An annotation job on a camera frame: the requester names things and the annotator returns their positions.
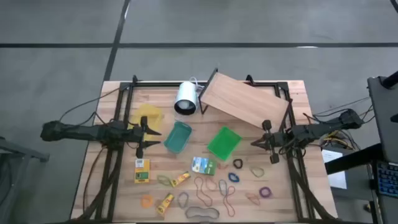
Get black side desk beam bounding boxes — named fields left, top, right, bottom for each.
left=325, top=142, right=385, bottom=175

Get yellow cable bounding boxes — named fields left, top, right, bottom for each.
left=322, top=129, right=348, bottom=149

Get purple spiral coil ring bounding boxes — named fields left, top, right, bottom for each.
left=259, top=186, right=273, bottom=199

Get green and blue card box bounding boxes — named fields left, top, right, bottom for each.
left=191, top=156, right=218, bottom=176

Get black aluminium rig frame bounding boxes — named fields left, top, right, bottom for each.
left=70, top=74, right=343, bottom=223

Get grey side table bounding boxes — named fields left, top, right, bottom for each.
left=0, top=136, right=50, bottom=224

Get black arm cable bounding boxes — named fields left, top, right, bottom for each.
left=58, top=88, right=122, bottom=123

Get yellow-green rubber band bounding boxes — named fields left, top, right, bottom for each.
left=250, top=166, right=266, bottom=179

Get white desk lamp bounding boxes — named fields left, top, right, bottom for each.
left=174, top=81, right=200, bottom=116

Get small yellow crayon pack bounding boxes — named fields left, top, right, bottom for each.
left=170, top=170, right=191, bottom=189
left=155, top=192, right=175, bottom=216

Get green rubber band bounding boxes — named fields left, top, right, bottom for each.
left=157, top=174, right=172, bottom=187

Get yellow crayon box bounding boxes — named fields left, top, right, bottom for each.
left=134, top=158, right=151, bottom=184

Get wooden shelf riser black legs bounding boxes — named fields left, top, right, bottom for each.
left=198, top=67, right=295, bottom=135

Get teal plastic bin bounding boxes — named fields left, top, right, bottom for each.
left=163, top=121, right=193, bottom=154

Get white lamp cable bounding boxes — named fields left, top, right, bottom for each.
left=188, top=76, right=205, bottom=94

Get backlit computer keyboard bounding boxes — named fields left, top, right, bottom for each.
left=376, top=161, right=398, bottom=198

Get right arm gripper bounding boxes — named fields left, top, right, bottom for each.
left=251, top=119, right=293, bottom=165

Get orange spiral coil ring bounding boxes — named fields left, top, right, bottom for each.
left=140, top=194, right=155, bottom=209

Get white paper sheet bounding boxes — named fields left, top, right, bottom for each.
left=321, top=149, right=348, bottom=190

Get long red rubber band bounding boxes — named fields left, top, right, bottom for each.
left=194, top=176, right=213, bottom=208
left=222, top=185, right=236, bottom=218

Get green slotted plastic basket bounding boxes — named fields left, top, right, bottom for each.
left=206, top=126, right=243, bottom=162

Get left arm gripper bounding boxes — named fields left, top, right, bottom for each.
left=125, top=116, right=162, bottom=159

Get yellow translucent plastic bin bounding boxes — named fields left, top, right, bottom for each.
left=128, top=103, right=165, bottom=141

